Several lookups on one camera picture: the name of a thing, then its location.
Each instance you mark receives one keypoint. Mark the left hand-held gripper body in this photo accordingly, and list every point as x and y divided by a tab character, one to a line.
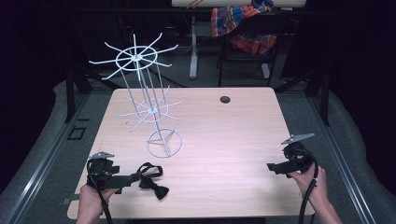
104	174

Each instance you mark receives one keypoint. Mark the person's right hand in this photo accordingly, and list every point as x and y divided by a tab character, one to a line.
311	183

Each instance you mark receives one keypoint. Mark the plaid cloth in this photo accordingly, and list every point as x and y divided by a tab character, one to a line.
239	25

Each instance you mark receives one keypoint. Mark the person's left hand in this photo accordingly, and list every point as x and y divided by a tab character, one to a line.
92	199

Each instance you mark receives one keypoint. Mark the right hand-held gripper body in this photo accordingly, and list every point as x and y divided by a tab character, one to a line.
295	157

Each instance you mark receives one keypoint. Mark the black chair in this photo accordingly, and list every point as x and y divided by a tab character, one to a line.
246	46

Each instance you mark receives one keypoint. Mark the black bow tie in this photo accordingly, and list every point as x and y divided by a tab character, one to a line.
152	180

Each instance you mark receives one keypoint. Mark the white table leg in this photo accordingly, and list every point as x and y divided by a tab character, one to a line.
194	49

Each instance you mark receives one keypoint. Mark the black metal frame post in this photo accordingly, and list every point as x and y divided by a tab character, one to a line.
323	96
69	93

